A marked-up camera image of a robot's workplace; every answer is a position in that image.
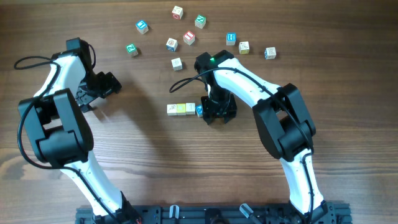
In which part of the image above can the yellow-top block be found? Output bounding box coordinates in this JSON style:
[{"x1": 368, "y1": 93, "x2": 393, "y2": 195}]
[{"x1": 195, "y1": 105, "x2": 203, "y2": 118}]

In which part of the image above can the white apple block green N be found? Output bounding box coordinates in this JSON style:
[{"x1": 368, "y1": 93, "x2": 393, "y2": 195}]
[{"x1": 185, "y1": 103, "x2": 196, "y2": 115}]

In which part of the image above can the plain cream block with 9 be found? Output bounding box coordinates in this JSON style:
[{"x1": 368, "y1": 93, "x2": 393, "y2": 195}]
[{"x1": 167, "y1": 104, "x2": 177, "y2": 116}]

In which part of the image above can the white bird block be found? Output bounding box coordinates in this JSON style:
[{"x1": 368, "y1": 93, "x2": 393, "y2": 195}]
[{"x1": 171, "y1": 58, "x2": 183, "y2": 71}]

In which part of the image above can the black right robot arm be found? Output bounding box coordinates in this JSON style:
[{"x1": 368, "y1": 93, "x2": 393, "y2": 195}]
[{"x1": 194, "y1": 50, "x2": 323, "y2": 223}]

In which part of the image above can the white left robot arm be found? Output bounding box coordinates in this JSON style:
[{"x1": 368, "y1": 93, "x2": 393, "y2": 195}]
[{"x1": 17, "y1": 50, "x2": 139, "y2": 223}]

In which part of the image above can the green Z block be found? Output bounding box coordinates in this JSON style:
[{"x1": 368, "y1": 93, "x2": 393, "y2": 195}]
[{"x1": 126, "y1": 43, "x2": 139, "y2": 57}]

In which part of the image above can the blue-top block far left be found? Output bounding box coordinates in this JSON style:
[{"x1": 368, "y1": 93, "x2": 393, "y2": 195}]
[{"x1": 136, "y1": 20, "x2": 149, "y2": 34}]

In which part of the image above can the yellow-sided block with 0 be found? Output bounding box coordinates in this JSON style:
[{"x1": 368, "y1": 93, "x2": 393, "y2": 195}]
[{"x1": 238, "y1": 41, "x2": 250, "y2": 54}]

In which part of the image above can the red I top block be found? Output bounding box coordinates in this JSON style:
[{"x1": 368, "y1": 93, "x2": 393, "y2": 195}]
[{"x1": 183, "y1": 30, "x2": 195, "y2": 45}]

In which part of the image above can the blue-top ladder block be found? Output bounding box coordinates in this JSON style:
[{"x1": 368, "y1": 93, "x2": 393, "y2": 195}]
[{"x1": 226, "y1": 32, "x2": 236, "y2": 46}]

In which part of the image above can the blue D block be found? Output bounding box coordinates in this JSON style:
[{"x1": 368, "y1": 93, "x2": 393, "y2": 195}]
[{"x1": 166, "y1": 38, "x2": 178, "y2": 52}]

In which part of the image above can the blue-sided block far right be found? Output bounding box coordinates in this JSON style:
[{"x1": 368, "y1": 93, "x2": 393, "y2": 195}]
[{"x1": 264, "y1": 47, "x2": 277, "y2": 60}]

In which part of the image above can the green N block far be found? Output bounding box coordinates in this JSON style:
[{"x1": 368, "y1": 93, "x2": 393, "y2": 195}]
[{"x1": 195, "y1": 14, "x2": 206, "y2": 29}]

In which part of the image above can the red M block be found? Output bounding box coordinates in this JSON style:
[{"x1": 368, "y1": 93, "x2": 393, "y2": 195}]
[{"x1": 172, "y1": 6, "x2": 183, "y2": 20}]

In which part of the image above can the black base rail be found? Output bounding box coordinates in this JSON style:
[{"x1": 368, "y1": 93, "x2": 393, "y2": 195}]
[{"x1": 74, "y1": 203, "x2": 354, "y2": 224}]

